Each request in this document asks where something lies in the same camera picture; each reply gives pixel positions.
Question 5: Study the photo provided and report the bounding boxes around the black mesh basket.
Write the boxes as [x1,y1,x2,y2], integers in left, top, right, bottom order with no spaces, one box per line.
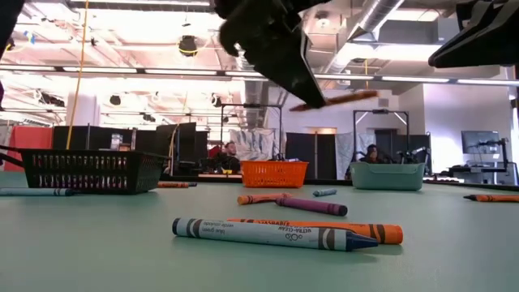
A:
[0,144,169,195]

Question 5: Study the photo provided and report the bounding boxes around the crumpled white sheet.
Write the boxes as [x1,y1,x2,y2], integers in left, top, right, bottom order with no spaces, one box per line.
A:
[229,128,287,161]

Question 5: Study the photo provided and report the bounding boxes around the black wall monitor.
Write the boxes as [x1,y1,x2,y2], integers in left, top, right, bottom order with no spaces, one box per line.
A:
[461,130,501,155]

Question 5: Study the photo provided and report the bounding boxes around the black partition panels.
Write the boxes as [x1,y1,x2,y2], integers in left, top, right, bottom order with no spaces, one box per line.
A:
[52,122,210,176]

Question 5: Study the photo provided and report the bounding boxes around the corrugated silver duct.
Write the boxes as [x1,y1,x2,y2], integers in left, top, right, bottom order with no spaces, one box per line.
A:
[234,52,272,127]

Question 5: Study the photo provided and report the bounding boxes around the neighbouring work table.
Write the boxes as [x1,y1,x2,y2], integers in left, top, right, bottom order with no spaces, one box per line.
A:
[421,160,519,188]

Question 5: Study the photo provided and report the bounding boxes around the white pillar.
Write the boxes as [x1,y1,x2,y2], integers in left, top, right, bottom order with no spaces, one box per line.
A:
[66,91,102,127]

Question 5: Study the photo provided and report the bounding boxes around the orange mesh basket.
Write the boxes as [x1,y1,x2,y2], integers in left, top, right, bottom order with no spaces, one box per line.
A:
[240,160,310,189]

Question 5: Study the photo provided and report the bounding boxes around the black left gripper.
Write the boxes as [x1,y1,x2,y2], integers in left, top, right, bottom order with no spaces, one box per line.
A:
[214,0,332,110]

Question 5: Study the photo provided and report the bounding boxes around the yellow hanging cord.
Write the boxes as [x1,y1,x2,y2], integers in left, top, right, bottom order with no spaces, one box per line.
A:
[66,0,89,150]

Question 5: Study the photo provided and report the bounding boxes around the red partition panel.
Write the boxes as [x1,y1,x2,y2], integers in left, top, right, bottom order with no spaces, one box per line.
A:
[3,125,54,172]

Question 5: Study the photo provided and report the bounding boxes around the black curtain panel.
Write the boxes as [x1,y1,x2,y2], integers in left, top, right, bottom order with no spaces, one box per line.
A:
[285,132,338,180]

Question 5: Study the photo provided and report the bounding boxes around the long ceiling light strip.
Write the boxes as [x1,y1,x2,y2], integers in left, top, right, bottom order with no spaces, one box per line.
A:
[0,64,519,87]

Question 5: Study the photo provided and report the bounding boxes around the purple crayon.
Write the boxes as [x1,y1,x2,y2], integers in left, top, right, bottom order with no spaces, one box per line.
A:
[275,196,349,217]

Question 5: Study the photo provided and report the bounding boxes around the person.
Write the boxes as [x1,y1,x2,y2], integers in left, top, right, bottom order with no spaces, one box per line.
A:
[358,144,386,165]
[218,141,243,172]

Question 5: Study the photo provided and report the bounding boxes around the teal plastic bin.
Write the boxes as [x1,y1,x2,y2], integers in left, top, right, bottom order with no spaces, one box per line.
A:
[350,161,426,191]

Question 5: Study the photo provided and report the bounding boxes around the black frame stand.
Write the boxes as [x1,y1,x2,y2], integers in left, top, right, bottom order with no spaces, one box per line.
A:
[220,103,284,163]
[352,108,410,164]

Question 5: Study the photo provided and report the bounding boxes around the black ceiling cable reel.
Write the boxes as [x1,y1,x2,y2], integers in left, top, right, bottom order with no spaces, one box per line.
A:
[177,35,199,58]

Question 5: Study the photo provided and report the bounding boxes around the teal table mat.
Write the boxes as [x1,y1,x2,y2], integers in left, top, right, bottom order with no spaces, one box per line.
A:
[0,172,519,292]

